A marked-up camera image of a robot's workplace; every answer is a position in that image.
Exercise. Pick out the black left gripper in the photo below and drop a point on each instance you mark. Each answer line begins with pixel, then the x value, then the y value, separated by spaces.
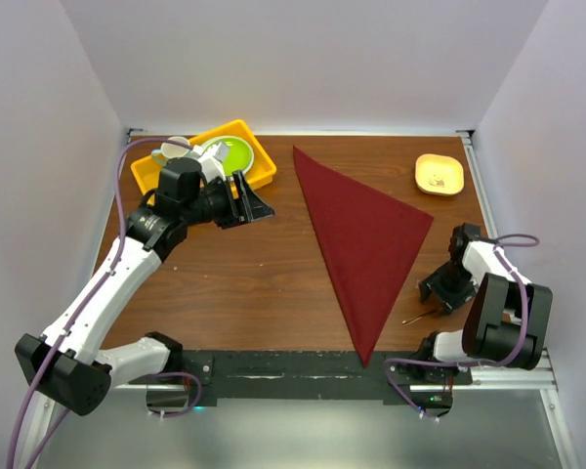
pixel 250 206

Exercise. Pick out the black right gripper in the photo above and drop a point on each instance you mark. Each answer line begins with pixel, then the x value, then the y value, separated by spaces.
pixel 447 299

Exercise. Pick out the copper coloured spoon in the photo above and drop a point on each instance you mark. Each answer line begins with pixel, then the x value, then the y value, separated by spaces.
pixel 419 317

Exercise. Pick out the dark red cloth napkin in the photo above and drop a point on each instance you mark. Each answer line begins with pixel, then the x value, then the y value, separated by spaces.
pixel 369 242

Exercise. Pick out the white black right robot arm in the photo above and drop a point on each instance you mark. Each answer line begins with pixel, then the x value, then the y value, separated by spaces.
pixel 509 315

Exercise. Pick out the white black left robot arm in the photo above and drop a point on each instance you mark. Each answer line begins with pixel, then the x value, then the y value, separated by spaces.
pixel 127 273

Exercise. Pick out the green plate white rim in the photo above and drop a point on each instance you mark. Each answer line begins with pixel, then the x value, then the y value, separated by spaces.
pixel 240 156

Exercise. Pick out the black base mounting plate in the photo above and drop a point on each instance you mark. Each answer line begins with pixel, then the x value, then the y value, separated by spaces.
pixel 319 375

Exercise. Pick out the light blue ceramic mug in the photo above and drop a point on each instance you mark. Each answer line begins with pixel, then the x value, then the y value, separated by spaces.
pixel 176 147

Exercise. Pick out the yellow plastic tray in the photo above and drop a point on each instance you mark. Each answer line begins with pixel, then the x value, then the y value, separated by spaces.
pixel 146 171

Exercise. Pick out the small yellow square dish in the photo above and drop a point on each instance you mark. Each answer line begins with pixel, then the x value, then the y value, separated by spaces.
pixel 439 174

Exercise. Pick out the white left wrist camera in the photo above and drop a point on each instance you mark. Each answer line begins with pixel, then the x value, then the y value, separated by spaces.
pixel 211 160

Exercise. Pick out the aluminium frame rail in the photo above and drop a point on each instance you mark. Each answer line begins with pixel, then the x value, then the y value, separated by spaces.
pixel 190 388

